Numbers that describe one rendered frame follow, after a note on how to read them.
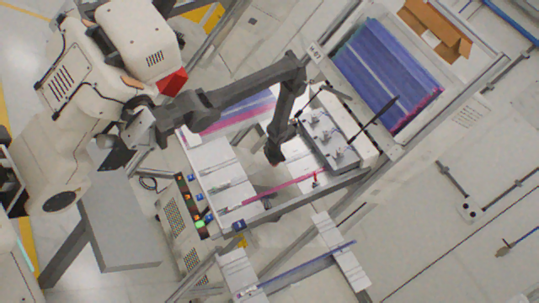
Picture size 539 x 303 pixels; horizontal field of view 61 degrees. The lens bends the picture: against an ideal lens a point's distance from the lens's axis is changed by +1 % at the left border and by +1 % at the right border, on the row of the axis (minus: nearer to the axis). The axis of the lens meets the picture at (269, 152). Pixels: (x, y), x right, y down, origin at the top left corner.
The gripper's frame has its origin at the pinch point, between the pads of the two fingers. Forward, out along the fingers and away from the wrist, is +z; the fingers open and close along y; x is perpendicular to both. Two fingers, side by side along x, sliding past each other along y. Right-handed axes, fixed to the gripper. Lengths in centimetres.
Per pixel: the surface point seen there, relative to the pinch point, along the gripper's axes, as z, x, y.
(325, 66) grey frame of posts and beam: -11, -45, 35
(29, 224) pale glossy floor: 26, 111, 35
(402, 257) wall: 152, -93, -25
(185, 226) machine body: 58, 45, 19
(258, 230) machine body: 32.9, 13.8, -11.5
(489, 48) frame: -47, -85, -16
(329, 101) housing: -6.8, -37.3, 16.8
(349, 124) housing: -6.8, -38.1, 0.5
